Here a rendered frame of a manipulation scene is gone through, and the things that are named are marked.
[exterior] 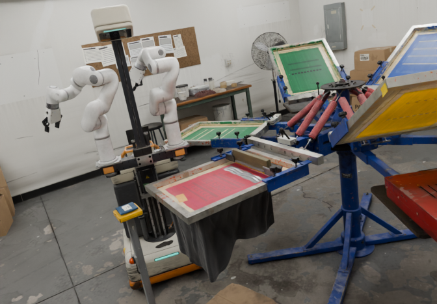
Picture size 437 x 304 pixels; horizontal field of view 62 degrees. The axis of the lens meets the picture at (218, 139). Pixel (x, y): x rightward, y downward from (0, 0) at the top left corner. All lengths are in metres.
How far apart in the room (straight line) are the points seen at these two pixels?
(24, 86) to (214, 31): 3.06
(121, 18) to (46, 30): 3.50
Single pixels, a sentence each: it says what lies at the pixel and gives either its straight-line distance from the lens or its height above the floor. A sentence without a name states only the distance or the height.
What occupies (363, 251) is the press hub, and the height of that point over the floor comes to 0.01.
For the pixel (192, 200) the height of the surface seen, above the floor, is 0.96.
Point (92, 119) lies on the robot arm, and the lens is 2.25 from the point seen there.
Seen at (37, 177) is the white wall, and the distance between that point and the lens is 5.78.
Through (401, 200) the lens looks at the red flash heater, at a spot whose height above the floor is 1.06.
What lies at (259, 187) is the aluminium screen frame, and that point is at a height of 0.98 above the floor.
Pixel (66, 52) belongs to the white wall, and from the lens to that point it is 5.65.
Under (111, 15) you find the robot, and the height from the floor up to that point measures 1.98.
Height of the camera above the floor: 1.81
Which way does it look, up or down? 16 degrees down
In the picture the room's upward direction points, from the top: 10 degrees counter-clockwise
